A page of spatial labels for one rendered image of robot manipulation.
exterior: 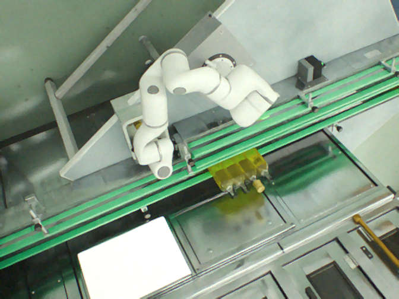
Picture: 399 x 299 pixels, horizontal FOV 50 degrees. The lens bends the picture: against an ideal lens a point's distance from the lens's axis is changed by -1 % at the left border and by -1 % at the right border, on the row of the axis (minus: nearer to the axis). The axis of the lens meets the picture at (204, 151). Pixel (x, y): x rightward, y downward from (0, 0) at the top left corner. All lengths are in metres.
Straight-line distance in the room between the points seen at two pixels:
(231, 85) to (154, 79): 0.25
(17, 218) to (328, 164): 1.42
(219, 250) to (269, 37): 0.93
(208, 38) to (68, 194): 0.88
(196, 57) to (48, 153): 1.14
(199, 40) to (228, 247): 0.84
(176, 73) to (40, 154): 1.33
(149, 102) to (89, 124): 1.19
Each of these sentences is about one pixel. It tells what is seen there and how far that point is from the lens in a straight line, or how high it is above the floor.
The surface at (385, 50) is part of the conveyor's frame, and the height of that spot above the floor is 0.83.
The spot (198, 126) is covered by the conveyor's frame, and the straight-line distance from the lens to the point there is 1.89.
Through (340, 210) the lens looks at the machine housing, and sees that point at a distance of 1.96.
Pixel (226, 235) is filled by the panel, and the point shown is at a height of 1.22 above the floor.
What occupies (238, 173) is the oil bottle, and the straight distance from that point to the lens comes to 1.86.
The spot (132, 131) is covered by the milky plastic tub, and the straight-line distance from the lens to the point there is 1.85.
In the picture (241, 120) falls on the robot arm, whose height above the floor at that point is 1.17.
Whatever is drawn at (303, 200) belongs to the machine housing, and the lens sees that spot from 2.01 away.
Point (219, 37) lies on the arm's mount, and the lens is 1.64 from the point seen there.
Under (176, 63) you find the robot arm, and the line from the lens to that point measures 1.35.
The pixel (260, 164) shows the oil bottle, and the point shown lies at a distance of 1.89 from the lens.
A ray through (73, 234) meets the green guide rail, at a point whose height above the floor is 0.95.
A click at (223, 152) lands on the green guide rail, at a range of 1.90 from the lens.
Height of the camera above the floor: 2.13
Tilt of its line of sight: 40 degrees down
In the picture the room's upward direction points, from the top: 146 degrees clockwise
